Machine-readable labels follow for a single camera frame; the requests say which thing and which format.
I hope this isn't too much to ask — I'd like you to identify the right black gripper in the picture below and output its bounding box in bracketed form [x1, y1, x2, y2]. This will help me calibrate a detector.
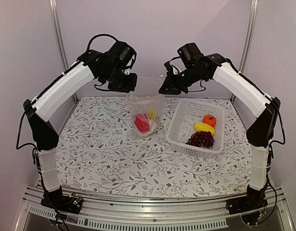
[159, 65, 206, 94]

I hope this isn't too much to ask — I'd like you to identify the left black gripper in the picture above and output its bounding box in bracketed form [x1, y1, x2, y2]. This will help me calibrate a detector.
[102, 65, 138, 93]

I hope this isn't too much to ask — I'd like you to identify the clear zip top bag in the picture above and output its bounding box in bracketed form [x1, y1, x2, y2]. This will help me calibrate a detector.
[127, 75, 164, 140]

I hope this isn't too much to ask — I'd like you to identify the yellow corn front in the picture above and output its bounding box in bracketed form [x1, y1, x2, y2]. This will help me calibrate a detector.
[148, 109, 157, 119]

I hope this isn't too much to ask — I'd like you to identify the red bell pepper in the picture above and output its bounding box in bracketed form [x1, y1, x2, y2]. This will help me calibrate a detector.
[135, 114, 150, 133]

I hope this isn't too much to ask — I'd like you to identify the yellow lemon back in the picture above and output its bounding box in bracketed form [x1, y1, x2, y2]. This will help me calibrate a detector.
[194, 123, 215, 136]

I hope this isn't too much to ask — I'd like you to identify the orange mandarin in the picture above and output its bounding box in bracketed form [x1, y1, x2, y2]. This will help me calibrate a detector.
[202, 115, 217, 127]

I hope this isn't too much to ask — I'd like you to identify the dark red grapes bunch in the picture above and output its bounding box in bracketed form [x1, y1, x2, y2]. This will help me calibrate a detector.
[186, 131, 215, 149]

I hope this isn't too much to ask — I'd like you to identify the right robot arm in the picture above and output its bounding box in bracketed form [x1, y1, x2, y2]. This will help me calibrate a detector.
[159, 53, 280, 210]

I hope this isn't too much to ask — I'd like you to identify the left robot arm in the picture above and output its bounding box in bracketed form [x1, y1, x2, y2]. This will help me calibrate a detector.
[24, 48, 137, 209]

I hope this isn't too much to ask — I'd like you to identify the white plastic basket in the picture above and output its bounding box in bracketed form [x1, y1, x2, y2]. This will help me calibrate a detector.
[166, 99, 225, 158]

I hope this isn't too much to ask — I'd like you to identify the floral tablecloth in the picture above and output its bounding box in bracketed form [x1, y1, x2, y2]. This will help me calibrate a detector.
[56, 97, 251, 197]

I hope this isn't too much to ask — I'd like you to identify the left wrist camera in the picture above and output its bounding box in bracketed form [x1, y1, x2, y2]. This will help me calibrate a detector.
[109, 41, 137, 68]

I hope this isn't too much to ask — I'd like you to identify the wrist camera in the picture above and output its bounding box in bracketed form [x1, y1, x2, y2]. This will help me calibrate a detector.
[177, 42, 203, 68]
[109, 41, 137, 68]

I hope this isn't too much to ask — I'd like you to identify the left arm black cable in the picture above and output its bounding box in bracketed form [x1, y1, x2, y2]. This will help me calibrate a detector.
[87, 34, 119, 55]

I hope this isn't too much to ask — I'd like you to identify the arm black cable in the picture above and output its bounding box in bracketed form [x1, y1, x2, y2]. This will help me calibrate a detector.
[87, 34, 119, 55]
[256, 182, 278, 226]

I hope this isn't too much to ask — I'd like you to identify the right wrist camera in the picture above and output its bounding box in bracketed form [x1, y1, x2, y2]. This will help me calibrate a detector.
[177, 42, 203, 68]

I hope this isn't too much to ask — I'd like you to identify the left aluminium post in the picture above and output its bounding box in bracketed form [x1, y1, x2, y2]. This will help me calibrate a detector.
[49, 0, 69, 70]

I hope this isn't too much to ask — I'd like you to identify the aluminium post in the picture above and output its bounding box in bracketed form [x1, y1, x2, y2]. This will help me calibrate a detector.
[49, 0, 69, 70]
[231, 0, 259, 101]

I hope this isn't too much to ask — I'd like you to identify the right aluminium post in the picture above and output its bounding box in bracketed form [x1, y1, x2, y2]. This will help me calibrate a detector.
[231, 0, 259, 101]

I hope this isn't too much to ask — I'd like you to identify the aluminium front rail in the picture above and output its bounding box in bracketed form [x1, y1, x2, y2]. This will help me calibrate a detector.
[15, 186, 296, 231]

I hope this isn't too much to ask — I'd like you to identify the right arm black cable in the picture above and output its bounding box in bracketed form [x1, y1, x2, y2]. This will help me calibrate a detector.
[256, 182, 278, 226]

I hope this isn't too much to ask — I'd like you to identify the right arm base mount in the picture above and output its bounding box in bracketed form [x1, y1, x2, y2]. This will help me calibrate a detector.
[226, 195, 268, 226]

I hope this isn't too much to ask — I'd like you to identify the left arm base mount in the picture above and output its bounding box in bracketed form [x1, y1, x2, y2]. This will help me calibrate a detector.
[41, 192, 83, 214]

